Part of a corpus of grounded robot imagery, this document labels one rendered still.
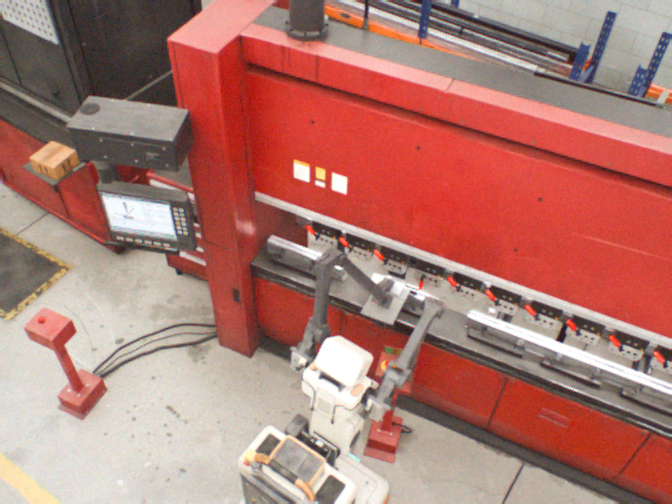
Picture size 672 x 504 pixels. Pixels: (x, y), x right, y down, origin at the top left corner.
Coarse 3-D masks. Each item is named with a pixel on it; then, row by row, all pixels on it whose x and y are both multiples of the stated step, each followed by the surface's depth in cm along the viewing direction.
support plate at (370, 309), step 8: (400, 296) 364; (368, 304) 359; (376, 304) 359; (392, 304) 360; (400, 304) 360; (360, 312) 356; (368, 312) 356; (376, 312) 356; (384, 312) 356; (392, 312) 356; (384, 320) 352; (392, 320) 352
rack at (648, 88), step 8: (664, 32) 413; (664, 40) 416; (656, 48) 420; (664, 48) 417; (656, 56) 425; (648, 64) 428; (656, 64) 427; (640, 72) 387; (648, 72) 433; (632, 80) 392; (640, 80) 390; (648, 80) 436; (632, 88) 395; (640, 88) 393; (648, 88) 437; (656, 88) 435; (640, 96) 432; (656, 96) 436; (664, 96) 428
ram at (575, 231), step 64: (256, 128) 332; (320, 128) 314; (384, 128) 297; (448, 128) 286; (320, 192) 343; (384, 192) 323; (448, 192) 305; (512, 192) 289; (576, 192) 275; (640, 192) 262; (448, 256) 333; (512, 256) 314; (576, 256) 297; (640, 256) 283; (640, 320) 306
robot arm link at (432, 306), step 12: (432, 300) 305; (432, 312) 301; (420, 324) 301; (420, 336) 301; (408, 348) 300; (396, 360) 301; (408, 360) 300; (384, 372) 299; (408, 372) 299; (396, 384) 298
